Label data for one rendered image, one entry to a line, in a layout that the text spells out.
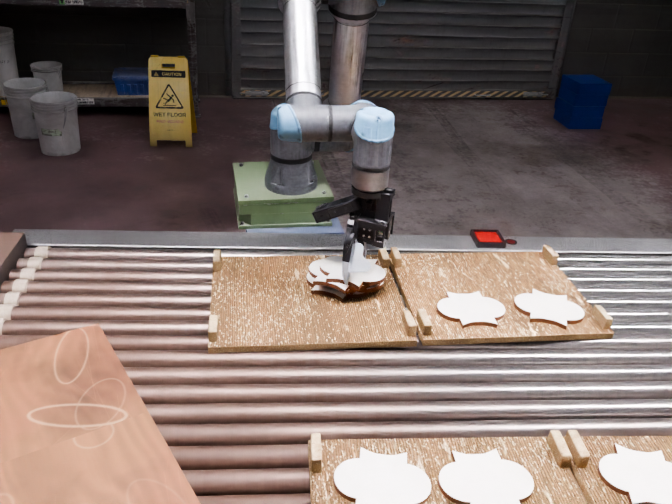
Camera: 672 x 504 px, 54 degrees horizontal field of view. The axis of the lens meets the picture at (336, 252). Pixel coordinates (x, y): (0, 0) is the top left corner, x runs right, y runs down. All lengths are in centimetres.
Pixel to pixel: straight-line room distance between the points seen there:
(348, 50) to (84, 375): 99
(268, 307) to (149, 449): 53
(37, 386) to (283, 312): 52
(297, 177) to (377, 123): 61
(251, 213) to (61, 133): 315
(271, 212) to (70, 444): 102
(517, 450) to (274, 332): 51
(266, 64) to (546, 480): 528
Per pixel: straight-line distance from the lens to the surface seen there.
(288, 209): 184
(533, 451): 116
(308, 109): 136
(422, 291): 149
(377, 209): 134
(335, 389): 122
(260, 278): 150
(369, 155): 128
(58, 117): 483
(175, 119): 492
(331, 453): 109
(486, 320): 141
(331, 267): 144
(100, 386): 107
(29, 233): 182
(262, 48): 606
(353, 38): 167
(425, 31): 633
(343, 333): 133
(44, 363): 114
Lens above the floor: 172
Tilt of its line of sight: 29 degrees down
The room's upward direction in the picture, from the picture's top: 4 degrees clockwise
